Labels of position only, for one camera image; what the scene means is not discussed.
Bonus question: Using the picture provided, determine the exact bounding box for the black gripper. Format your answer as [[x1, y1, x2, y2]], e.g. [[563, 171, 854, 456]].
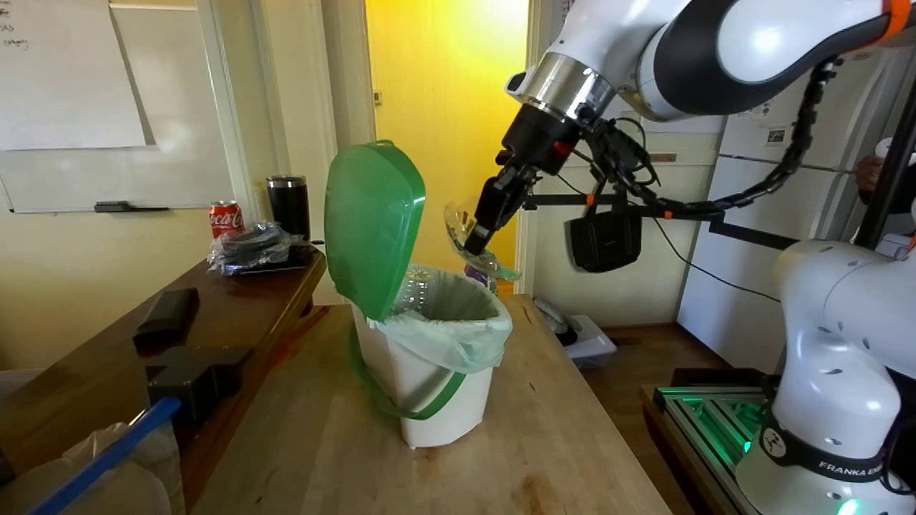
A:
[[461, 100, 584, 254]]

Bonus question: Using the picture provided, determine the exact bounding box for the clear green sponge plastic wrapper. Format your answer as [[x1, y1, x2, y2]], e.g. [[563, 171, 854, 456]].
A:
[[440, 203, 524, 286]]

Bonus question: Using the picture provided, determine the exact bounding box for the green bin lid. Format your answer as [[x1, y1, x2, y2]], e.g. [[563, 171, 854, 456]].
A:
[[321, 138, 428, 324]]

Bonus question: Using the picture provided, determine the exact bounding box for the green-lit robot base platform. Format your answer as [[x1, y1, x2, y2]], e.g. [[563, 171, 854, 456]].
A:
[[650, 379, 795, 480]]

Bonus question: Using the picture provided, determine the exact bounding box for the translucent green bin liner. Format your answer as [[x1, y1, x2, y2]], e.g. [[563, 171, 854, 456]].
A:
[[367, 264, 514, 379]]

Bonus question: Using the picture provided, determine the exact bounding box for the white plastic bin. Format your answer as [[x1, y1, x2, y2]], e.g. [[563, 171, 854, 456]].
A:
[[347, 283, 504, 452]]

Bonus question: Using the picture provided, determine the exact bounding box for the black hanging pouch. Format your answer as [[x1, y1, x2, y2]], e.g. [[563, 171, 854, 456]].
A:
[[563, 203, 646, 278]]

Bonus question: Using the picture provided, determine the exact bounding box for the white floor device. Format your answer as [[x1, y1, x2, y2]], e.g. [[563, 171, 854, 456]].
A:
[[530, 294, 622, 373]]

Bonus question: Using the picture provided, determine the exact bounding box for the black tumbler cup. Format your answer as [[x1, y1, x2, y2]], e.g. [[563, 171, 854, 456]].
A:
[[262, 175, 314, 243]]

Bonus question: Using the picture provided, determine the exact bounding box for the crumpled clear plastic bag pile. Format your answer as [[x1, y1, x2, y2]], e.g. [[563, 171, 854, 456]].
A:
[[207, 221, 318, 281]]

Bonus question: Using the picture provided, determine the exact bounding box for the black mounting rod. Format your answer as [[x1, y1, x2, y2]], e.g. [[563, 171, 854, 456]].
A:
[[521, 193, 802, 253]]

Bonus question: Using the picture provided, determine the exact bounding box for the white cabinet unit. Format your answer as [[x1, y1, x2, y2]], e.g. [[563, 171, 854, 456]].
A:
[[521, 41, 916, 379]]

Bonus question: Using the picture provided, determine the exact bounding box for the red soda can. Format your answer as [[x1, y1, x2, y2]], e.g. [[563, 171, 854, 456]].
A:
[[207, 197, 247, 243]]

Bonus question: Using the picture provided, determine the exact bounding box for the large black box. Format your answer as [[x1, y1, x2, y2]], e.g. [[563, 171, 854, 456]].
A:
[[142, 346, 258, 434]]

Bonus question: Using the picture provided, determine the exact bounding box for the small black box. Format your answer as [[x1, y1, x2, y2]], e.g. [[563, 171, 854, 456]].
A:
[[131, 286, 204, 357]]

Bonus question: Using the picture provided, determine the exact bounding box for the black whiteboard marker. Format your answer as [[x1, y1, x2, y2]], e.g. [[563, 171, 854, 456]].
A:
[[91, 197, 175, 217]]

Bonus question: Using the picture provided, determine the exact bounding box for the white whiteboard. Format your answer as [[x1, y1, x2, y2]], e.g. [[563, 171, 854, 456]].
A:
[[0, 0, 237, 217]]

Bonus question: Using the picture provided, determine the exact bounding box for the brown wooden side table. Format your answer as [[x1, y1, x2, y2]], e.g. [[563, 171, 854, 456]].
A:
[[0, 248, 328, 509]]

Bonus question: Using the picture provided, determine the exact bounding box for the blue-rimmed plastic container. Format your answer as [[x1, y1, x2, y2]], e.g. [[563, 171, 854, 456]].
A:
[[0, 394, 185, 515]]

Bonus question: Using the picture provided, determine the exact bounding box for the green bin handle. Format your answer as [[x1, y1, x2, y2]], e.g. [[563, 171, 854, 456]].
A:
[[343, 327, 473, 424]]

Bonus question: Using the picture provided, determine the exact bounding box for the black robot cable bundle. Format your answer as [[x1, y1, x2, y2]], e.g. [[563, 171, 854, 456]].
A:
[[556, 54, 848, 223]]

